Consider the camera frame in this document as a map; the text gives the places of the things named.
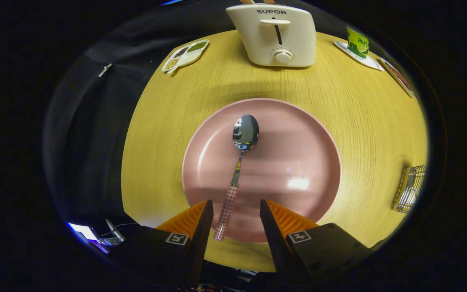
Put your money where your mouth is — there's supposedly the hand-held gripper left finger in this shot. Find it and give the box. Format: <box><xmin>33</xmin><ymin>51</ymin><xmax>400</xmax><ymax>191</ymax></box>
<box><xmin>110</xmin><ymin>199</ymin><xmax>214</xmax><ymax>289</ymax></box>

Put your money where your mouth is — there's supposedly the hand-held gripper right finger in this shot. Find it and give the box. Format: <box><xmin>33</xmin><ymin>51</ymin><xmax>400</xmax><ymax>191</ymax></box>
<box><xmin>259</xmin><ymin>199</ymin><xmax>380</xmax><ymax>286</ymax></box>

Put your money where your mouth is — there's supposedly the spoon with checked handle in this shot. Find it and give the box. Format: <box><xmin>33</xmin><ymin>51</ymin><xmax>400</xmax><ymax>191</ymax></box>
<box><xmin>213</xmin><ymin>114</ymin><xmax>260</xmax><ymax>242</ymax></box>

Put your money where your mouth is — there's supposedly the pink plate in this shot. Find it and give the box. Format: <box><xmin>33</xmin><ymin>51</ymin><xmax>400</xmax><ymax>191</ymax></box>
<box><xmin>181</xmin><ymin>98</ymin><xmax>342</xmax><ymax>244</ymax></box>

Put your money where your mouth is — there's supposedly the white desk device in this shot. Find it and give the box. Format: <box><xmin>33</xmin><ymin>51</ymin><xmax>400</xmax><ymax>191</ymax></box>
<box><xmin>104</xmin><ymin>218</ymin><xmax>126</xmax><ymax>244</ymax></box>

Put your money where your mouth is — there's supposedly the white divided seasoning dish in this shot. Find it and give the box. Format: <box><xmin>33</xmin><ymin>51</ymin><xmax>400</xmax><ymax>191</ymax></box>
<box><xmin>161</xmin><ymin>39</ymin><xmax>210</xmax><ymax>75</ymax></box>

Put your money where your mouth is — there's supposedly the white toaster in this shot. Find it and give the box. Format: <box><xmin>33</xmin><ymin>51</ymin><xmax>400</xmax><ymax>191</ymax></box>
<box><xmin>225</xmin><ymin>3</ymin><xmax>317</xmax><ymax>68</ymax></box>

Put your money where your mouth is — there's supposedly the white coaster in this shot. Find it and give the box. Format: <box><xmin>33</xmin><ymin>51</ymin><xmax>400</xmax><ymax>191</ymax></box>
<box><xmin>334</xmin><ymin>41</ymin><xmax>385</xmax><ymax>72</ymax></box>

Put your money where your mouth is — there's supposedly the white plate of food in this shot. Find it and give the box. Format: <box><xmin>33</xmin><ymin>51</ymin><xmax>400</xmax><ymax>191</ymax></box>
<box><xmin>379</xmin><ymin>57</ymin><xmax>416</xmax><ymax>98</ymax></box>

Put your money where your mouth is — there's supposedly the green label drink bottle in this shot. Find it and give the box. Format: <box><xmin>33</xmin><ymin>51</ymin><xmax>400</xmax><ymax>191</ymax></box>
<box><xmin>346</xmin><ymin>26</ymin><xmax>370</xmax><ymax>60</ymax></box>

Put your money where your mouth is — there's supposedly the metal wire basket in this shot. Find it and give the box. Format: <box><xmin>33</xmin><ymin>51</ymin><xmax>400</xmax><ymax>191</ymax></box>
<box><xmin>392</xmin><ymin>164</ymin><xmax>426</xmax><ymax>214</ymax></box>

